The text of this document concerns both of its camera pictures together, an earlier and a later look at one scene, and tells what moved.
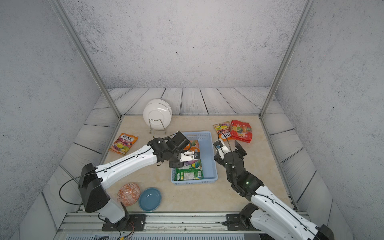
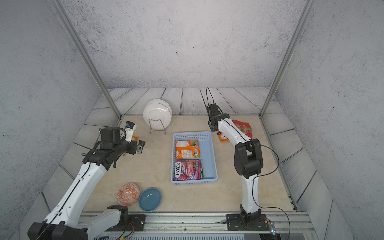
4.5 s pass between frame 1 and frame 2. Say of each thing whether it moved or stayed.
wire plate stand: stayed
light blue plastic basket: stayed
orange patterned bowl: stayed
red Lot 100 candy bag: stayed
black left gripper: moved
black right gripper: moved
